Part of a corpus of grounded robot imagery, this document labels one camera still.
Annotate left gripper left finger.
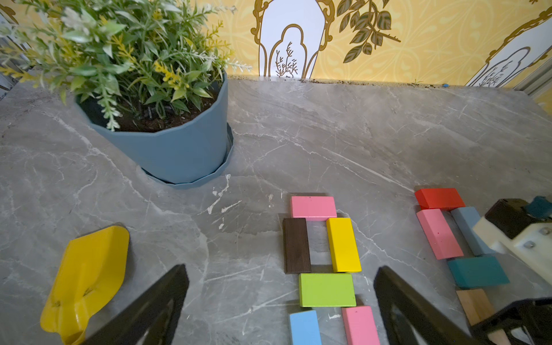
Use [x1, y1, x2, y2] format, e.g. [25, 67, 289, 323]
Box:
[84, 264, 189, 344]

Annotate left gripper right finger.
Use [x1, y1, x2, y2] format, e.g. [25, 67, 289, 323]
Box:
[374, 266, 479, 344]

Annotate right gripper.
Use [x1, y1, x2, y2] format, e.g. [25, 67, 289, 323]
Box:
[469, 298, 551, 344]

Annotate pink block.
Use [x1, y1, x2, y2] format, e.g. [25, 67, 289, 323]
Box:
[290, 195, 337, 221]
[416, 209, 464, 260]
[342, 306, 380, 345]

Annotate wooden block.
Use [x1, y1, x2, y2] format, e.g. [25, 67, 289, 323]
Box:
[457, 289, 510, 345]

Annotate teal block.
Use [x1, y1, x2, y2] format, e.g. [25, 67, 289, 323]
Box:
[447, 257, 510, 290]

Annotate yellow block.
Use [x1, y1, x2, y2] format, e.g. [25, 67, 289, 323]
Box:
[326, 218, 362, 273]

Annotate green block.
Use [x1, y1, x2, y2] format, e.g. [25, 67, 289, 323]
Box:
[298, 273, 357, 308]

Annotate light blue block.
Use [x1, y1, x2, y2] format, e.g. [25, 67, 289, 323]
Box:
[451, 206, 495, 256]
[289, 310, 322, 345]

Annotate red block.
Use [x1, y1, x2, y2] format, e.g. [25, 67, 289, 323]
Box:
[415, 188, 466, 211]

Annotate dark brown block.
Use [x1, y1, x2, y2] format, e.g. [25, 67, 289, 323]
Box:
[283, 218, 312, 274]

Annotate yellow toy shovel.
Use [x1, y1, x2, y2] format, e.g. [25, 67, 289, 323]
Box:
[40, 225, 130, 344]

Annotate potted green plant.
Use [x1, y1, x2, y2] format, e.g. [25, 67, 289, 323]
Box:
[1, 1, 247, 189]

